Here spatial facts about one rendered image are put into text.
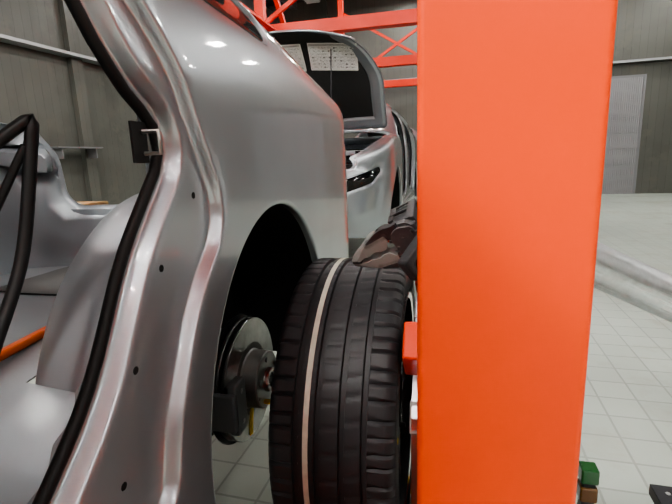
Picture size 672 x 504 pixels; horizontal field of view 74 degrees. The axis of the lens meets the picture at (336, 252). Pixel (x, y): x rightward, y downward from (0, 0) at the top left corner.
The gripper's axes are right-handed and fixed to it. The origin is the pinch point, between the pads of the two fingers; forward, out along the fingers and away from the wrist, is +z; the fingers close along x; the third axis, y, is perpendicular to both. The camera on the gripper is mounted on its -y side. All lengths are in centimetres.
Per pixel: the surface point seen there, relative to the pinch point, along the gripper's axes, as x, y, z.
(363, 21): -16, 644, 118
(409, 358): -12.5, -14.9, -4.9
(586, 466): -78, -1, -15
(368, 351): -11.2, -11.8, 3.1
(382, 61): -121, 916, 186
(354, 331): -8.2, -8.7, 4.8
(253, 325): -12.1, 12.1, 44.6
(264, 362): -18.8, 4.2, 43.2
